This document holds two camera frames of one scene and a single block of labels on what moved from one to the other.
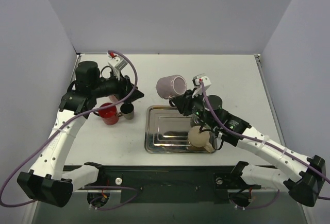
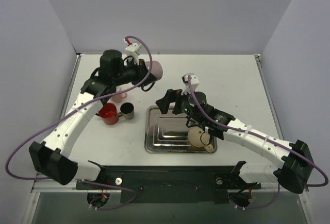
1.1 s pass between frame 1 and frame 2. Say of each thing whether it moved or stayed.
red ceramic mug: stayed
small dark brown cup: stayed
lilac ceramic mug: moved
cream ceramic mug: stayed
